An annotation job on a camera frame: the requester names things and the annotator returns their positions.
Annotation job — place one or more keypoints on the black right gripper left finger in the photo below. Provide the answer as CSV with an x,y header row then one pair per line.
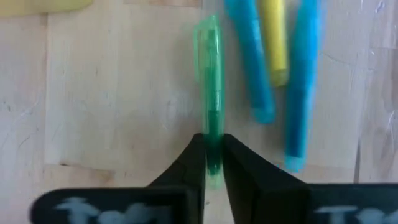
x,y
192,168

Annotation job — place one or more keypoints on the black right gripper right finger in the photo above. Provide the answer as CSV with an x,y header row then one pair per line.
x,y
245,174

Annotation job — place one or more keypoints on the green slim pen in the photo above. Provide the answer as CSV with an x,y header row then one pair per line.
x,y
211,77

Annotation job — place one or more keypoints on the blue slim pen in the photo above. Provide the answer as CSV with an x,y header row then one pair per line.
x,y
252,62
301,93

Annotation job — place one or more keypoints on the yellow slim pen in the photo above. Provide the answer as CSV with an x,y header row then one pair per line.
x,y
275,40

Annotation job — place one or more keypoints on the yellow plastic container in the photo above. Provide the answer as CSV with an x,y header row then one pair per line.
x,y
40,6

